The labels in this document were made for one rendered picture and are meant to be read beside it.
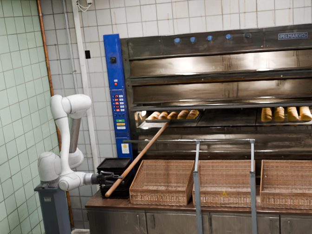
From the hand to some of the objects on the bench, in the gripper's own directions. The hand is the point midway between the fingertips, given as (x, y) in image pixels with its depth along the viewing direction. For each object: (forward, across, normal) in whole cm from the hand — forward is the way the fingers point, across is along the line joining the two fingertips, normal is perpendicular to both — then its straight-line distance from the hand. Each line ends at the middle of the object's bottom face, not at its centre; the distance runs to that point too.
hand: (119, 179), depth 308 cm
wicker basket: (+120, +60, -107) cm, 172 cm away
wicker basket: (0, +59, -104) cm, 120 cm away
